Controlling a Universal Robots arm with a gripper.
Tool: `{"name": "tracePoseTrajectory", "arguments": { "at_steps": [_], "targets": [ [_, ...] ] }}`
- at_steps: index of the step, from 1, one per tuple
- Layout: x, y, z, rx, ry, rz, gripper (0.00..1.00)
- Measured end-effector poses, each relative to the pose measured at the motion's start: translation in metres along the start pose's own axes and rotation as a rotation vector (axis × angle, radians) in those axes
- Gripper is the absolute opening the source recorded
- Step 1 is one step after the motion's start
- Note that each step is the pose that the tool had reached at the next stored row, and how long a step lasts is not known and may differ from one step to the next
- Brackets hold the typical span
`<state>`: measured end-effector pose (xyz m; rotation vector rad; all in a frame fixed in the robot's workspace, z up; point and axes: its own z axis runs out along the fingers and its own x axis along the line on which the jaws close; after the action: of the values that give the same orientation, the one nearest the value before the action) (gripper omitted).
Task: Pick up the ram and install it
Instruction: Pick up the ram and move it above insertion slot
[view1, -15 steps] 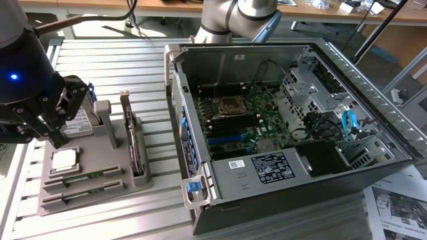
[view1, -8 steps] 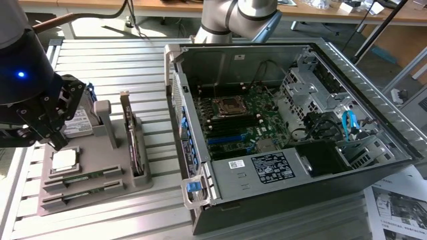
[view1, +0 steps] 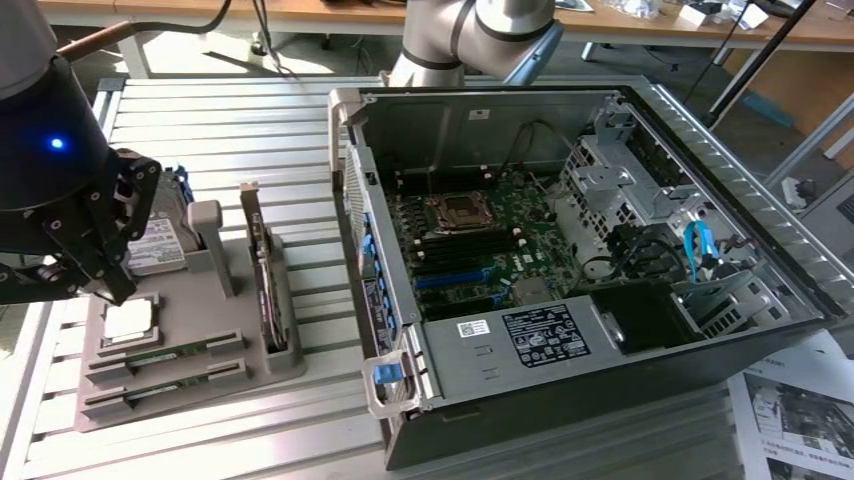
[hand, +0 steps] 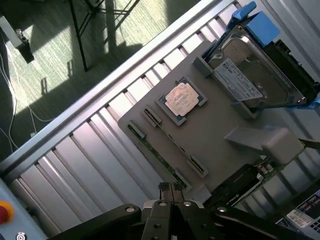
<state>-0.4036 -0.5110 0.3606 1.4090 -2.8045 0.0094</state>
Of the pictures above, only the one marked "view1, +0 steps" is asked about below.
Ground CPU socket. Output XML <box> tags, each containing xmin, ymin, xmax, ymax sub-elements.
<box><xmin>423</xmin><ymin>192</ymin><xmax>499</xmax><ymax>237</ymax></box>

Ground green motherboard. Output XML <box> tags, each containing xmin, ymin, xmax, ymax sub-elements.
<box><xmin>385</xmin><ymin>172</ymin><xmax>583</xmax><ymax>322</ymax></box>

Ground black RAM slot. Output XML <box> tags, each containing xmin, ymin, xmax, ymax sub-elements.
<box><xmin>414</xmin><ymin>227</ymin><xmax>522</xmax><ymax>246</ymax></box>
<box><xmin>415</xmin><ymin>234</ymin><xmax>523</xmax><ymax>253</ymax></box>
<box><xmin>417</xmin><ymin>241</ymin><xmax>525</xmax><ymax>260</ymax></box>
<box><xmin>419</xmin><ymin>248</ymin><xmax>526</xmax><ymax>267</ymax></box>

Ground silver CPU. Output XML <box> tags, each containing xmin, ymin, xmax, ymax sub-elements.
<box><xmin>102</xmin><ymin>299</ymin><xmax>163</xmax><ymax>344</ymax></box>

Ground black hanging cable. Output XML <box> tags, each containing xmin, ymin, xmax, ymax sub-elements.
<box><xmin>250</xmin><ymin>0</ymin><xmax>303</xmax><ymax>81</ymax></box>

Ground white power strip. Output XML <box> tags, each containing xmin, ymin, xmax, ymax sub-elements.
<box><xmin>778</xmin><ymin>176</ymin><xmax>813</xmax><ymax>204</ymax></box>

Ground black open PC case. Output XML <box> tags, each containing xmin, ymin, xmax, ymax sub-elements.
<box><xmin>327</xmin><ymin>74</ymin><xmax>846</xmax><ymax>471</ymax></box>

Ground black looped wire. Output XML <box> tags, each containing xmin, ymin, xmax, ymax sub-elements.
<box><xmin>503</xmin><ymin>119</ymin><xmax>577</xmax><ymax>177</ymax></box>

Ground blue SATA wire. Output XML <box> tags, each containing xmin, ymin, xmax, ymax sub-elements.
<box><xmin>682</xmin><ymin>219</ymin><xmax>726</xmax><ymax>284</ymax></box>

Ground hard disk with blue bracket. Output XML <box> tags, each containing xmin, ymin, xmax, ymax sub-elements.
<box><xmin>124</xmin><ymin>163</ymin><xmax>203</xmax><ymax>277</ymax></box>

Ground silver metal disk bay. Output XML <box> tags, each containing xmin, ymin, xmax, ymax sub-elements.
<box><xmin>558</xmin><ymin>130</ymin><xmax>790</xmax><ymax>342</ymax></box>

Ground graphics card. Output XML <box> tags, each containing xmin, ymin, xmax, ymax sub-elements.
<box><xmin>238</xmin><ymin>180</ymin><xmax>297</xmax><ymax>352</ymax></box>

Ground grey parts rack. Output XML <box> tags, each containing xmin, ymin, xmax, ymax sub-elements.
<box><xmin>72</xmin><ymin>199</ymin><xmax>310</xmax><ymax>434</ymax></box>

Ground white boxes on desk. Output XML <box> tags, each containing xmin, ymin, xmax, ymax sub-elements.
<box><xmin>678</xmin><ymin>1</ymin><xmax>770</xmax><ymax>30</ymax></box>

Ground black power wire bundle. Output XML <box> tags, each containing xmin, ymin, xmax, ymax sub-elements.
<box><xmin>578</xmin><ymin>225</ymin><xmax>690</xmax><ymax>282</ymax></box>

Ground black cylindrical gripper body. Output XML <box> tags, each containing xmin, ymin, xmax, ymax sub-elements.
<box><xmin>0</xmin><ymin>52</ymin><xmax>120</xmax><ymax>216</ymax></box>

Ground green RAM stick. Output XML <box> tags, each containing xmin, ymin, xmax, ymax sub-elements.
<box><xmin>123</xmin><ymin>372</ymin><xmax>219</xmax><ymax>402</ymax></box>
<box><xmin>123</xmin><ymin>344</ymin><xmax>219</xmax><ymax>367</ymax></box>

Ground silver power supply unit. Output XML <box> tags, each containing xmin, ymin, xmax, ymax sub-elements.
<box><xmin>419</xmin><ymin>294</ymin><xmax>630</xmax><ymax>397</ymax></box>

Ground printed paper sheet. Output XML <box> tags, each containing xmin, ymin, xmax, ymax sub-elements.
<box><xmin>725</xmin><ymin>333</ymin><xmax>854</xmax><ymax>480</ymax></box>

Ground wooden desk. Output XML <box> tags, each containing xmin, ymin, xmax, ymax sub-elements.
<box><xmin>36</xmin><ymin>0</ymin><xmax>854</xmax><ymax>79</ymax></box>

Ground blue expansion slot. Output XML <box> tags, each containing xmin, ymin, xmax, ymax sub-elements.
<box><xmin>415</xmin><ymin>271</ymin><xmax>490</xmax><ymax>290</ymax></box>

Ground black cable with brown sleeve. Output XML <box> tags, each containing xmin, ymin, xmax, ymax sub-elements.
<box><xmin>55</xmin><ymin>0</ymin><xmax>237</xmax><ymax>59</ymax></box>

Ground black slanted pole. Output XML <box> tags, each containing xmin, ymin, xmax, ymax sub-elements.
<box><xmin>705</xmin><ymin>0</ymin><xmax>820</xmax><ymax>117</ymax></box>

